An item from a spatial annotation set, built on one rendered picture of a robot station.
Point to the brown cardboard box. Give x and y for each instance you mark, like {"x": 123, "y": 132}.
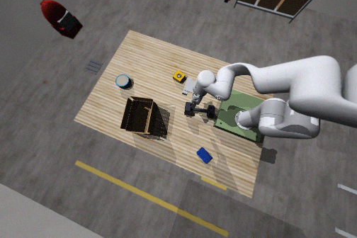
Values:
{"x": 139, "y": 115}

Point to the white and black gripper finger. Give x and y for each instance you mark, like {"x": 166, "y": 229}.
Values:
{"x": 193, "y": 105}

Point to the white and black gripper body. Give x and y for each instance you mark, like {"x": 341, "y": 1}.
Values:
{"x": 197, "y": 100}

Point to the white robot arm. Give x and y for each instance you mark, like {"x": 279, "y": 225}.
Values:
{"x": 315, "y": 92}

